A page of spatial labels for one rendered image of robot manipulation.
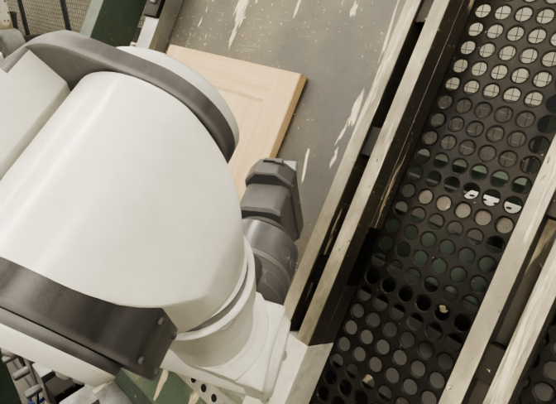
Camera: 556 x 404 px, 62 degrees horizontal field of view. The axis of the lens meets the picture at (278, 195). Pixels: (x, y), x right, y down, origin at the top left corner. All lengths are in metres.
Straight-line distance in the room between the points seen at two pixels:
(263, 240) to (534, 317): 0.28
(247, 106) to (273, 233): 0.41
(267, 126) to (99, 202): 0.63
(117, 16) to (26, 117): 1.09
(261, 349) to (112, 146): 0.21
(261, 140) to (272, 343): 0.49
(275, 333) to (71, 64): 0.24
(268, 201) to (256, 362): 0.20
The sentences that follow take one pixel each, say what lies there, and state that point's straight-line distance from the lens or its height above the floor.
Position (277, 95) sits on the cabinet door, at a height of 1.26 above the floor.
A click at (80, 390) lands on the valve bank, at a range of 1.00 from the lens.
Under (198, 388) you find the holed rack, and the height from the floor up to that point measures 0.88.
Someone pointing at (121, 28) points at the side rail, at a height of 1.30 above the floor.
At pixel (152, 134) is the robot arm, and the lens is 0.19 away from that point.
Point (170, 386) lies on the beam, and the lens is 0.85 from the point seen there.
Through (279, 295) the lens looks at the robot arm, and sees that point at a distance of 0.45.
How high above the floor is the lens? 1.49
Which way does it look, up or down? 29 degrees down
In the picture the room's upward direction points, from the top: straight up
